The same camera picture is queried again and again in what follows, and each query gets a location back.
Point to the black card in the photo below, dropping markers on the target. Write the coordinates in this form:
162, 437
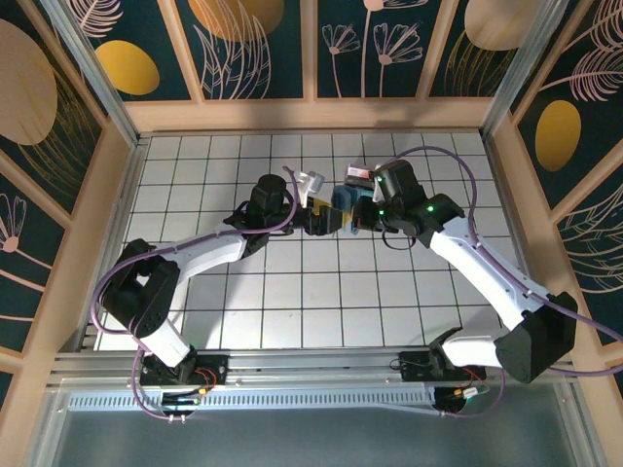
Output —
359, 182

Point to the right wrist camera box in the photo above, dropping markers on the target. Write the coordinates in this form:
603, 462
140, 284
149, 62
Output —
377, 193

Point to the grey metal sheet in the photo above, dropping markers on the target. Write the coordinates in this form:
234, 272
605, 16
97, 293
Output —
311, 438

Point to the aluminium side rail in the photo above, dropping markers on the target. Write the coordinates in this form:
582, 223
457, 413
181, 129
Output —
501, 194
127, 194

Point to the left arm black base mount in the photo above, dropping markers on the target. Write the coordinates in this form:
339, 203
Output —
216, 367

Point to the white card red circle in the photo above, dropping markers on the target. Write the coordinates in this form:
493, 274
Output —
361, 171

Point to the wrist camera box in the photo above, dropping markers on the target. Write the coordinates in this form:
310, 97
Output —
311, 184
377, 193

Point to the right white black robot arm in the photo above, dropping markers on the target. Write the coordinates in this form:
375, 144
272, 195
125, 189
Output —
487, 272

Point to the aluminium corner post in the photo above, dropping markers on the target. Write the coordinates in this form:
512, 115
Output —
523, 65
96, 78

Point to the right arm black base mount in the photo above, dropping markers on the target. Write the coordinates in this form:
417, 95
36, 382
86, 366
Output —
414, 367

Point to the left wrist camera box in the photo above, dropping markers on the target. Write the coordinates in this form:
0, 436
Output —
311, 184

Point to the teal leather card holder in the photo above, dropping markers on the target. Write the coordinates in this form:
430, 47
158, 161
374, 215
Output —
343, 197

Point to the clear plastic card box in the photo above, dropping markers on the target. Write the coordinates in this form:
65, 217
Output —
360, 179

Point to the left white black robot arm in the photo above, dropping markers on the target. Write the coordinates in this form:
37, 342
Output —
204, 250

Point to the aluminium mounting rail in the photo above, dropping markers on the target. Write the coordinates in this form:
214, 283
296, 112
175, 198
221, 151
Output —
311, 362

